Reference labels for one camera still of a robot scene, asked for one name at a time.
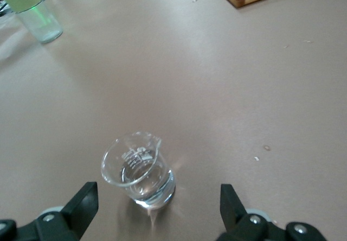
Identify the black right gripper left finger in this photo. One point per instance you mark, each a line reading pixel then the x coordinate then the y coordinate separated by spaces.
pixel 67 222

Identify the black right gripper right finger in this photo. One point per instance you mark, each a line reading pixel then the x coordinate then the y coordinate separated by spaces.
pixel 244 227

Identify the clear glass measuring cup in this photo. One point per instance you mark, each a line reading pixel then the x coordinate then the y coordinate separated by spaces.
pixel 146 186

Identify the brown table cover sheet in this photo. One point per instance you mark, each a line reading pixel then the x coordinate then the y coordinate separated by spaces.
pixel 217 89

